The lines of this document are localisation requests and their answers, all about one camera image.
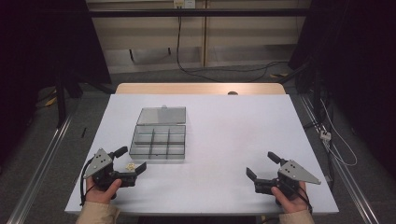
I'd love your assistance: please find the black metal stand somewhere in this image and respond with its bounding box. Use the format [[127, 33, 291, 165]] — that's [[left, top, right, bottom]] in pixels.
[[54, 69, 116, 129]]

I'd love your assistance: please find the black horizontal frame bar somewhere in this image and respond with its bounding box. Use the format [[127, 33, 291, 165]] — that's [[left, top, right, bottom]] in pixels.
[[88, 7, 313, 18]]

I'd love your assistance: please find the white cable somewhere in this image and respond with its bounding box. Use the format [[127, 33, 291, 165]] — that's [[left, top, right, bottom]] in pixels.
[[319, 98, 359, 167]]

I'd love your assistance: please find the white wall socket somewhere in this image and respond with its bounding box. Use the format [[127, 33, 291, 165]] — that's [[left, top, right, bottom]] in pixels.
[[173, 0, 197, 9]]

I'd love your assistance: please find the black curtain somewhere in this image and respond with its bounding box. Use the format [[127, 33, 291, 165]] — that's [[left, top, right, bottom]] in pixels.
[[0, 0, 112, 166], [288, 0, 396, 178]]

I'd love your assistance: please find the long black floor cable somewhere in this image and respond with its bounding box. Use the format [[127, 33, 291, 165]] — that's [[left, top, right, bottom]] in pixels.
[[176, 15, 289, 83]]

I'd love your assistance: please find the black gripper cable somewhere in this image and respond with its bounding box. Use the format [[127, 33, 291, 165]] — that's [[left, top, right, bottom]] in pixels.
[[293, 186, 314, 216], [79, 157, 96, 207]]

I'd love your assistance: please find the aluminium floor rail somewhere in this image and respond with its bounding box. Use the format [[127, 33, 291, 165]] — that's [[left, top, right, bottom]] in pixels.
[[298, 92, 381, 224], [6, 115, 74, 224]]

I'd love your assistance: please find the person's right hand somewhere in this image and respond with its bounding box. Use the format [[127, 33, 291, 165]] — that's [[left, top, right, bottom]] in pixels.
[[270, 181, 309, 215]]

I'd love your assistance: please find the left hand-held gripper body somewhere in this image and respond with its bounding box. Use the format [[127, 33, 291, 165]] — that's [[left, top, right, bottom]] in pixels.
[[82, 147, 138, 189]]

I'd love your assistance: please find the person's left hand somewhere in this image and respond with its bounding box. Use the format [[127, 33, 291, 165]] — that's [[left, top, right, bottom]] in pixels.
[[84, 177, 123, 205]]

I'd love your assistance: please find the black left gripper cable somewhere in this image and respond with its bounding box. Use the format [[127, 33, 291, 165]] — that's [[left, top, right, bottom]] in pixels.
[[79, 157, 96, 207]]

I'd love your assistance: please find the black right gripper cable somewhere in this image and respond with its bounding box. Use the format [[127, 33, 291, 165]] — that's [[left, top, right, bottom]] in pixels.
[[293, 186, 314, 216]]

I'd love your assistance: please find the wooden table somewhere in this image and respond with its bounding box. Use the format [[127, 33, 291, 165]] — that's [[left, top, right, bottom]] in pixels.
[[115, 82, 287, 96]]

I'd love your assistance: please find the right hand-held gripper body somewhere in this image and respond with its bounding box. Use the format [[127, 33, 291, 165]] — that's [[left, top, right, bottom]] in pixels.
[[254, 159, 321, 199]]

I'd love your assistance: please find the clear plastic compartment box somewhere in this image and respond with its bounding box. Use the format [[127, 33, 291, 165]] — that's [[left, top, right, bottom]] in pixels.
[[128, 105, 188, 161]]

